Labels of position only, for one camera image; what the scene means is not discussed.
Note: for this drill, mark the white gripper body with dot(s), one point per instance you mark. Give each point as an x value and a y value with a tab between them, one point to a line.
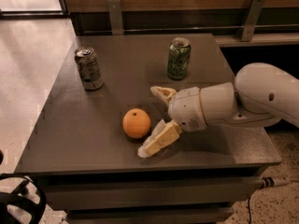
186	108

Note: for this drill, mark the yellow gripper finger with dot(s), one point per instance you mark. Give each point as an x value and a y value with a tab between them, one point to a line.
163	135
163	93

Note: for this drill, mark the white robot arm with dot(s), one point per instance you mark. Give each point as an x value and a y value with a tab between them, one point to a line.
260	96

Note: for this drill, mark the orange fruit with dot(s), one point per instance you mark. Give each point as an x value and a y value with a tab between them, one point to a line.
136	123

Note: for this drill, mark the green soda can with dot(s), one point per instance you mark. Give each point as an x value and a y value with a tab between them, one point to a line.
178	58

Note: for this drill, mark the white silver soda can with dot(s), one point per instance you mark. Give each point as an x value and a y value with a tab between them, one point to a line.
88	68

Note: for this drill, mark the black chair base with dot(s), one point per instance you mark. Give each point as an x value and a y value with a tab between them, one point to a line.
17	198

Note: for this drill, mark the left metal wall bracket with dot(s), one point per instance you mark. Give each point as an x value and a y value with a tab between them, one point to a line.
115	15

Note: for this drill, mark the metal wall bracket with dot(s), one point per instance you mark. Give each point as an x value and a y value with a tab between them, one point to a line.
247	29
115	15

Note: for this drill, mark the right metal wall bracket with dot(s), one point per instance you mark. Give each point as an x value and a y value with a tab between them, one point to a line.
247	29

